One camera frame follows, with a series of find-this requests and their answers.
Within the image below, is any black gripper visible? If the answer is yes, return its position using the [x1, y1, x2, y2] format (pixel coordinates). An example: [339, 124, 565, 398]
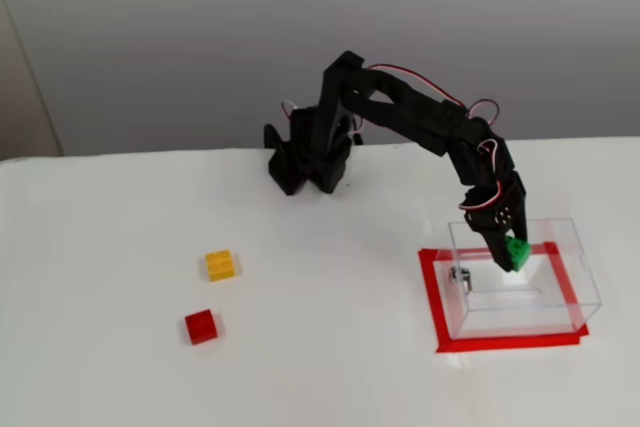
[459, 170, 530, 272]

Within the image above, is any green lego brick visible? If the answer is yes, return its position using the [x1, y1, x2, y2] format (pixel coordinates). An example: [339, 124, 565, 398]
[503, 235, 532, 273]

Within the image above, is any transparent plastic box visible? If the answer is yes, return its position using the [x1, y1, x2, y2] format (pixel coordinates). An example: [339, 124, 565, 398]
[434, 218, 603, 342]

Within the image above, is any yellow lego brick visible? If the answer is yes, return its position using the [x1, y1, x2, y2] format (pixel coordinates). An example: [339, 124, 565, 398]
[204, 249, 243, 284]

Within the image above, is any red lego brick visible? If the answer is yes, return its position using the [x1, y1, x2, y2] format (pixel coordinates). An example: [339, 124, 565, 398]
[184, 309, 223, 347]

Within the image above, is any silver cam lock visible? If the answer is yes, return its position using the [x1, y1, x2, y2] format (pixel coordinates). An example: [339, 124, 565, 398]
[448, 266, 474, 298]

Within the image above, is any black table clamp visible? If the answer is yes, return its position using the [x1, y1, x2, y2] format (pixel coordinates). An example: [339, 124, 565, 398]
[263, 124, 301, 197]

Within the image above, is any red white gripper servo cable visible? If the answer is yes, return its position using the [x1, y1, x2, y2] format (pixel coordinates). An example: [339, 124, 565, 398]
[457, 138, 505, 212]

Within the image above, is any red tape frame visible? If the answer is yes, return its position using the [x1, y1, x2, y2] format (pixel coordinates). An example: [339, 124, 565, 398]
[417, 241, 590, 356]

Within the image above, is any long red black servo cable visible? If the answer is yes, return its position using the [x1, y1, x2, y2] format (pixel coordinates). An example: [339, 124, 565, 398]
[366, 63, 501, 129]

